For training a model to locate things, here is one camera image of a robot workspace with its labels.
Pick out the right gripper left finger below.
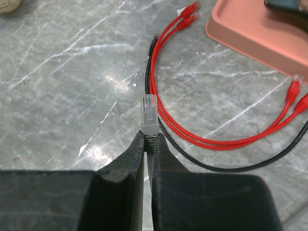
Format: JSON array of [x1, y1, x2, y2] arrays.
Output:
[[0, 132, 144, 231]]

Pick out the dark blue star dish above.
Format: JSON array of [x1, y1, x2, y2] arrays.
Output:
[[264, 0, 308, 15]]

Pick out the red ethernet cable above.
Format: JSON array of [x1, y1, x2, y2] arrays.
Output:
[[150, 14, 308, 147], [149, 2, 301, 151]]

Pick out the salmon pink tray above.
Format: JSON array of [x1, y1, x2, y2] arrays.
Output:
[[205, 0, 308, 82]]

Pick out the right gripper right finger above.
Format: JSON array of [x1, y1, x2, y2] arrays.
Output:
[[151, 134, 282, 231]]

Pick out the black ethernet cable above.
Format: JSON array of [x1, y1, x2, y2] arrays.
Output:
[[145, 35, 308, 173]]

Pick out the grey ethernet cable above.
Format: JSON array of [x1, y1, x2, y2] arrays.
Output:
[[140, 95, 160, 183]]

